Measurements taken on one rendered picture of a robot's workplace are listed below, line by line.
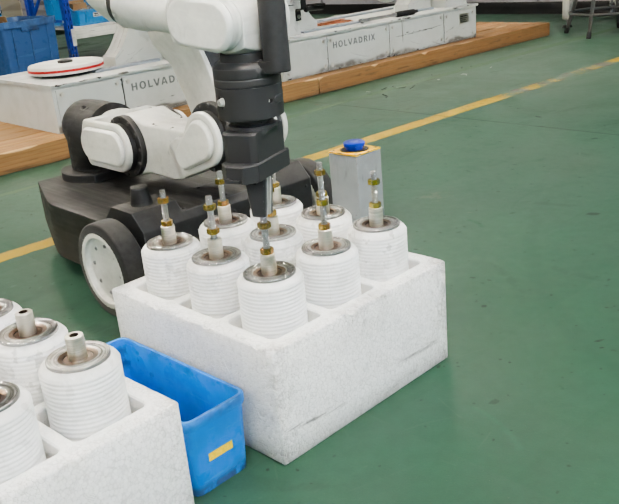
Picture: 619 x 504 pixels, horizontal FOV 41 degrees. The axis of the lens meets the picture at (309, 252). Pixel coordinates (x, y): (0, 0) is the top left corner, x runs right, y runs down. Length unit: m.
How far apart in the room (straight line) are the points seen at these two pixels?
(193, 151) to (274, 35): 0.66
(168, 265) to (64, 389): 0.39
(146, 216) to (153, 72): 1.85
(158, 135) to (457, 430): 0.96
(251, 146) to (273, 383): 0.32
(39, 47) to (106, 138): 3.89
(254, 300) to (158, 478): 0.27
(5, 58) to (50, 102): 2.45
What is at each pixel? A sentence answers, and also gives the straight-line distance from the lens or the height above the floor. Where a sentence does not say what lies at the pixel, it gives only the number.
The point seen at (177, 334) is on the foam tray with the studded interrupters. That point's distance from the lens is 1.27.
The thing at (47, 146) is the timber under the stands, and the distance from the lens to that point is 3.20.
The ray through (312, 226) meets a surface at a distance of 1.37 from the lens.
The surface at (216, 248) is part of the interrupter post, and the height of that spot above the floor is 0.27.
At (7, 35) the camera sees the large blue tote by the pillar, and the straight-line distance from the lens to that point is 5.71.
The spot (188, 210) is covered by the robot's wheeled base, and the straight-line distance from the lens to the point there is 1.72.
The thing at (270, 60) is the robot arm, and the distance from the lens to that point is 1.05.
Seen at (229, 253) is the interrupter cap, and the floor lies 0.25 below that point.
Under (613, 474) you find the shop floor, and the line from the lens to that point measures 1.18.
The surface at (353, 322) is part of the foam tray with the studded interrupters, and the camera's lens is 1.21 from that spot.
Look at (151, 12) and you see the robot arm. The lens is 1.15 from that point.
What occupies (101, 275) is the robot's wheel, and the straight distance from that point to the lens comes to 1.75.
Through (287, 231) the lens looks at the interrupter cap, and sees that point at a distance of 1.32.
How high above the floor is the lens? 0.69
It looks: 21 degrees down
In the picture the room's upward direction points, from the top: 5 degrees counter-clockwise
